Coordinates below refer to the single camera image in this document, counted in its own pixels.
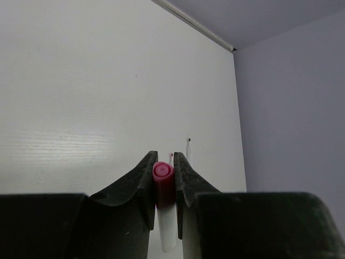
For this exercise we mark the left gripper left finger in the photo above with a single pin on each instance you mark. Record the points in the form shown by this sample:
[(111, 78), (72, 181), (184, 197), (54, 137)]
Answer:
[(112, 223)]

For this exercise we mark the black cap pen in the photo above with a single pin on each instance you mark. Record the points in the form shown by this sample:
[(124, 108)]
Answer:
[(189, 151)]

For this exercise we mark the pink cap pen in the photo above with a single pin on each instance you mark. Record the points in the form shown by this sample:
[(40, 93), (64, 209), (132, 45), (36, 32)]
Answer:
[(164, 184)]

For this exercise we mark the red cap pen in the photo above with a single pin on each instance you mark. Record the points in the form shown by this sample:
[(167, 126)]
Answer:
[(171, 159)]

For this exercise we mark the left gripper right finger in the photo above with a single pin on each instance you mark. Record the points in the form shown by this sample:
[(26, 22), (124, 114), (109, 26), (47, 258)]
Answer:
[(213, 224)]

